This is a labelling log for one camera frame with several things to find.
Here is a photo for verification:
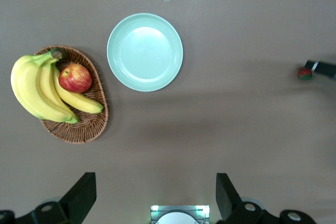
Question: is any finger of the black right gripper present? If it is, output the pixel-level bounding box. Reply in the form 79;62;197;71
304;59;336;80

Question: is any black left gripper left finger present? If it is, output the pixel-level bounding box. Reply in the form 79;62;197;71
0;172;97;224

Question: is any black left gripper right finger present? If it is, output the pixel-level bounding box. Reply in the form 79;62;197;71
215;173;316;224

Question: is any red strawberry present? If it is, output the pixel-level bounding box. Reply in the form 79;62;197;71
298;67;313;81

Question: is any light green round plate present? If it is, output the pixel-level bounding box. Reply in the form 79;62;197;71
107;13;184;92

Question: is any brown wicker basket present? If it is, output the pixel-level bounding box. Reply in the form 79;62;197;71
34;45;109;144

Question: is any brown table cover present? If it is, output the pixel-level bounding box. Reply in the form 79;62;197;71
0;0;336;224

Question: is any red yellow apple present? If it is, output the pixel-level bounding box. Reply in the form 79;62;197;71
58;63;93;94

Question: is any yellow banana bunch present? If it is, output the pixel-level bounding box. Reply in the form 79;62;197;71
10;48;104;124

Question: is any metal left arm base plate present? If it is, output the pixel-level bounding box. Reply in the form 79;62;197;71
150;205;211;224

